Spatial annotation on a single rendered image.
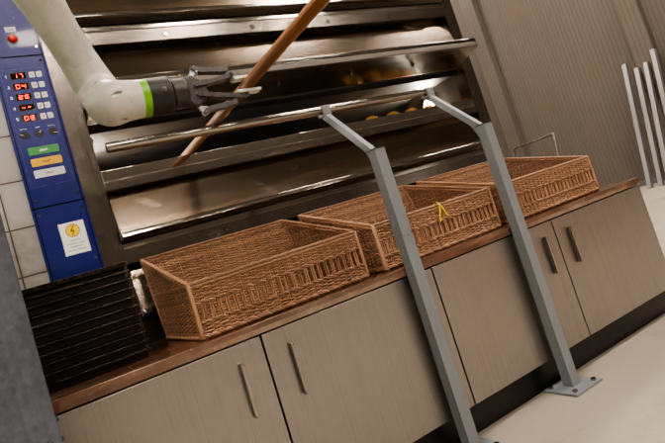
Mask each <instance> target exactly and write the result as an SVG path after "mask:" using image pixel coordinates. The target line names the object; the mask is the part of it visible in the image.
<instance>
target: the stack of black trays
mask: <svg viewBox="0 0 665 443"><path fill-rule="evenodd" d="M127 265H128V262H127V261H124V262H120V263H117V264H113V265H110V266H106V267H103V268H99V269H96V270H92V271H89V272H85V273H81V274H78V275H74V276H71V277H67V278H64V279H60V280H57V281H53V282H50V283H46V284H42V285H39V286H35V287H32V288H29V289H26V290H22V294H23V298H24V301H25V305H26V309H27V313H28V316H29V320H30V324H31V327H32V331H33V335H34V338H35V341H36V345H37V349H38V352H39V356H40V360H41V363H42V367H43V371H44V375H45V378H46V382H47V388H48V392H49V393H50V394H51V393H54V392H57V391H59V390H62V389H65V388H67V387H70V386H73V385H75V384H78V383H81V382H83V381H86V380H89V379H91V378H94V377H97V376H99V375H102V374H105V373H107V372H110V371H113V370H115V369H118V368H121V367H123V366H126V365H129V364H131V363H134V362H137V361H139V360H141V359H144V358H146V357H148V353H147V350H148V349H150V348H151V347H148V346H146V344H145V342H146V341H147V340H149V338H145V337H143V332H146V330H141V327H140V324H142V323H143V321H139V318H138V315H139V314H142V313H141V312H138V313H137V310H136V306H139V305H140V304H137V305H134V304H133V300H132V298H134V297H135V296H132V297H131V291H130V289H132V288H133V287H130V288H129V282H128V281H130V280H131V279H132V278H129V279H126V278H127V277H126V274H125V273H127V272H129V270H126V271H124V270H125V269H124V267H126V266H127ZM68 282H69V283H68ZM61 284H62V285H61ZM97 307H98V308H97ZM94 308H95V309H94Z"/></svg>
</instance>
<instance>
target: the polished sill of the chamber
mask: <svg viewBox="0 0 665 443"><path fill-rule="evenodd" d="M449 105H451V106H453V107H455V108H456V109H458V110H460V109H465V108H470V107H475V103H474V100H473V99H470V100H465V101H460V102H455V103H449ZM441 113H446V112H445V111H444V110H443V109H441V108H439V107H438V106H434V107H429V108H424V109H419V110H414V111H410V112H405V113H399V114H394V115H389V116H384V117H379V118H374V119H369V120H364V121H359V122H353V123H348V124H345V125H346V126H347V127H349V128H350V129H351V130H353V131H359V130H364V129H369V128H374V127H379V126H384V125H388V124H393V123H398V122H402V121H407V120H412V119H416V118H421V117H426V116H431V115H436V114H441ZM336 134H340V132H339V131H337V130H336V129H335V128H333V127H328V128H323V129H318V130H313V131H308V132H302V133H293V134H288V135H283V136H278V137H274V138H269V139H264V140H259V141H253V142H248V143H243V144H238V145H233V146H228V147H223V148H218V149H213V150H208V151H202V152H197V153H192V154H187V155H182V156H177V157H172V158H167V159H162V160H157V161H152V162H147V163H142V164H137V165H132V166H127V167H122V168H117V169H112V170H106V171H101V172H100V173H101V176H102V180H103V183H106V182H110V181H115V180H120V179H125V178H130V177H135V176H140V175H144V174H148V173H153V172H158V171H163V170H168V169H172V168H177V167H182V166H187V165H192V164H197V163H201V162H206V161H211V160H216V159H221V158H226V157H231V156H235V155H240V154H245V153H250V152H255V151H259V150H263V149H268V148H273V147H278V146H283V145H288V144H293V143H297V142H302V141H307V140H312V139H317V138H322V137H326V136H331V135H336Z"/></svg>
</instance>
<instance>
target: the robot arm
mask: <svg viewBox="0 0 665 443"><path fill-rule="evenodd" d="M12 1H13V2H14V3H15V4H16V6H17V7H18V8H19V9H20V10H21V12H22V13H23V14H24V16H25V17H26V18H27V20H28V21H29V22H30V24H31V25H32V26H33V28H34V29H35V30H36V32H37V33H38V34H39V36H40V37H41V39H42V40H43V42H44V43H45V45H46V46H47V48H48V50H49V51H50V53H51V54H52V56H53V57H54V59H55V61H56V62H57V64H58V66H59V67H60V69H61V71H62V72H63V74H64V76H65V78H66V80H67V81H68V83H69V85H70V87H71V89H72V91H73V93H74V95H75V97H76V99H77V101H78V103H79V104H80V105H81V106H82V107H83V108H84V109H85V110H87V112H88V114H89V116H90V117H91V118H92V119H93V120H94V121H95V122H97V123H98V124H100V125H103V126H106V127H117V126H120V125H123V124H125V123H128V122H131V121H134V120H138V119H144V118H150V117H157V116H163V115H170V114H173V113H174V111H175V110H179V109H186V108H195V109H199V110H200V111H201V113H202V116H203V117H206V116H207V115H209V114H210V113H214V112H218V111H221V110H224V109H228V108H232V107H235V106H236V104H237V103H238V99H243V98H247V97H248V96H249V94H255V93H258V92H259V91H260V90H261V89H262V88H261V87H253V88H245V89H237V90H236V92H235V93H223V92H209V91H208V90H207V87H209V86H212V85H216V84H219V83H223V82H226V81H229V80H231V81H230V82H231V83H236V82H242V81H243V79H244V78H245V77H246V76H247V75H243V73H242V72H237V73H232V72H229V69H228V68H227V67H198V66H195V65H191V67H190V68H189V70H188V71H189V75H188V76H187V77H185V78H176V79H168V78H167V77H166V76H162V77H153V78H146V79H137V80H117V79H116V78H115V77H114V76H113V74H112V73H111V72H110V70H109V69H108V68H107V66H106V65H105V64H104V62H103V61H102V60H101V58H100V57H99V55H98V54H97V52H96V51H95V49H94V48H93V46H92V45H91V43H90V42H89V41H88V40H87V38H86V36H85V35H84V33H83V32H82V30H81V28H80V27H79V25H78V23H77V21H76V20H75V18H74V16H73V14H72V12H71V11H70V9H69V7H68V5H67V3H66V1H65V0H12ZM197 75H220V76H217V77H213V78H210V79H204V80H200V79H198V78H196V77H194V76H197ZM211 100H231V101H228V102H224V103H220V104H216V105H212V106H210V107H208V106H202V105H203V104H204V103H205V101H211Z"/></svg>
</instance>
